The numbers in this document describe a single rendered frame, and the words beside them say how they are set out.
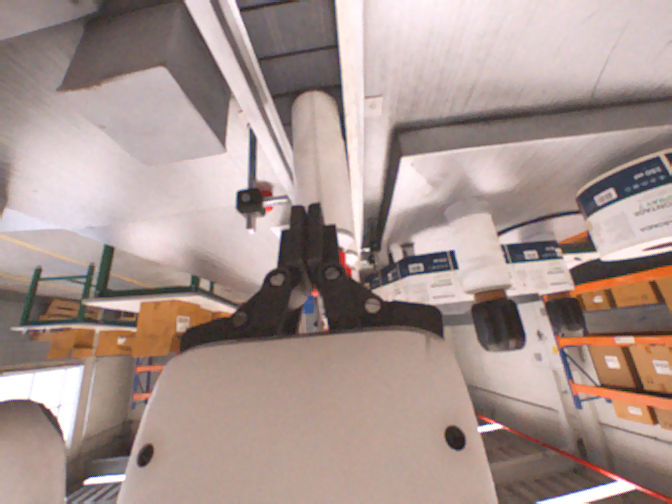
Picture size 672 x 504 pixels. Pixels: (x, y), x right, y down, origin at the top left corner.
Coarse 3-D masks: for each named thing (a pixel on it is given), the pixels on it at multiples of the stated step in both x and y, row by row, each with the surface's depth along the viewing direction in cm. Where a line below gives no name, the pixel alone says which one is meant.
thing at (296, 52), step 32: (256, 0) 18; (288, 0) 18; (320, 0) 18; (256, 32) 20; (288, 32) 20; (320, 32) 20; (288, 64) 22; (320, 64) 23; (288, 96) 26; (288, 128) 30
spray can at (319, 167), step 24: (312, 96) 24; (312, 120) 23; (336, 120) 25; (312, 144) 23; (336, 144) 23; (312, 168) 22; (336, 168) 22; (312, 192) 21; (336, 192) 21; (336, 216) 20
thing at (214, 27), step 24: (192, 0) 11; (216, 0) 12; (216, 24) 12; (216, 48) 13; (240, 72) 15; (240, 96) 16; (264, 120) 19; (264, 144) 21; (288, 168) 25; (288, 192) 28
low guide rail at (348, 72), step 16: (336, 0) 16; (352, 0) 16; (336, 16) 17; (352, 16) 16; (352, 32) 17; (352, 48) 18; (352, 64) 20; (352, 80) 21; (352, 96) 22; (352, 112) 24; (352, 128) 26; (352, 144) 28; (352, 160) 31; (352, 176) 34; (352, 192) 38; (352, 208) 43
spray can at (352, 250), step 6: (342, 138) 31; (348, 180) 30; (348, 186) 29; (348, 192) 29; (354, 228) 28; (354, 234) 27; (354, 240) 27; (354, 246) 27; (348, 252) 25; (354, 252) 26; (348, 258) 26; (354, 258) 26; (348, 264) 27; (348, 270) 26
